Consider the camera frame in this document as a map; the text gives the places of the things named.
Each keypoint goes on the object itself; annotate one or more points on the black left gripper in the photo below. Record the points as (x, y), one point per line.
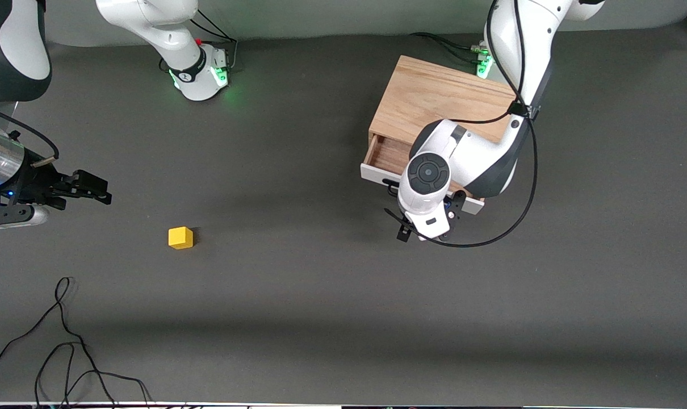
(403, 233)

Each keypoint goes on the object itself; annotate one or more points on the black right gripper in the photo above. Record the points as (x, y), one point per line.
(36, 186)

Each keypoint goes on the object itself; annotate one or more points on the white-fronted wooden drawer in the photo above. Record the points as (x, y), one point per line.
(386, 156)

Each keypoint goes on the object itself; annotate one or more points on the yellow cube block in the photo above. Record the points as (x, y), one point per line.
(180, 238)

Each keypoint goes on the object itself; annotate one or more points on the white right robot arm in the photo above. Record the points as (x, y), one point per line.
(167, 28)

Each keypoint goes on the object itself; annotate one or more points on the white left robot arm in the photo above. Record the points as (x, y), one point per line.
(474, 159)

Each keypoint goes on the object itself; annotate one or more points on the wooden drawer cabinet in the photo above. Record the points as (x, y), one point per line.
(434, 96)

